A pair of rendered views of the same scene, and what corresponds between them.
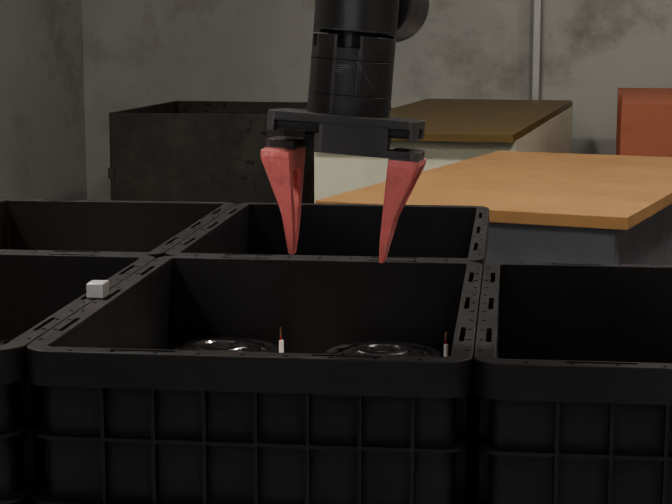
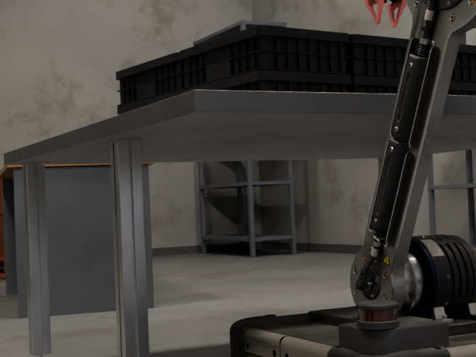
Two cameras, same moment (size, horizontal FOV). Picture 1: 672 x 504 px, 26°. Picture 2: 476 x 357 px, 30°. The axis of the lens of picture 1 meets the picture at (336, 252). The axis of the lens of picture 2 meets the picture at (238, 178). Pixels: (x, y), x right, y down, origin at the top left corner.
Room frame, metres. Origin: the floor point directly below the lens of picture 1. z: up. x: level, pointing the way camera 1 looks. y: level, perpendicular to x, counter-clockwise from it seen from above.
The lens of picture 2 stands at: (-0.61, 1.97, 0.50)
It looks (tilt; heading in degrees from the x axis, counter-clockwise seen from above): 2 degrees up; 319
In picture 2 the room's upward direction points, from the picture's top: 2 degrees counter-clockwise
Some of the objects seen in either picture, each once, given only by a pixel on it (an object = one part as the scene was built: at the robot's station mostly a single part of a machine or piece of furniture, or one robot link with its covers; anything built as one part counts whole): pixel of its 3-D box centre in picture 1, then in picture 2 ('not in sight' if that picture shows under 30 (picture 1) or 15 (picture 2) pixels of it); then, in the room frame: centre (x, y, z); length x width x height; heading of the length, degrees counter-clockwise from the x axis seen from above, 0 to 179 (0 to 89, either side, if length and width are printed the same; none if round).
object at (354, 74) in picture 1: (350, 87); not in sight; (1.00, -0.01, 1.10); 0.10 x 0.07 x 0.07; 81
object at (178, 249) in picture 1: (344, 238); not in sight; (1.52, -0.01, 0.92); 0.40 x 0.30 x 0.02; 173
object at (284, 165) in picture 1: (316, 188); (381, 8); (1.00, 0.01, 1.03); 0.07 x 0.07 x 0.09; 81
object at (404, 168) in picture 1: (368, 193); (390, 10); (1.00, -0.02, 1.03); 0.07 x 0.07 x 0.09; 81
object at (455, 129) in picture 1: (461, 202); not in sight; (6.15, -0.53, 0.38); 2.22 x 0.73 x 0.76; 166
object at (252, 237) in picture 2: not in sight; (242, 142); (6.02, -3.84, 1.10); 1.14 x 0.48 x 2.21; 166
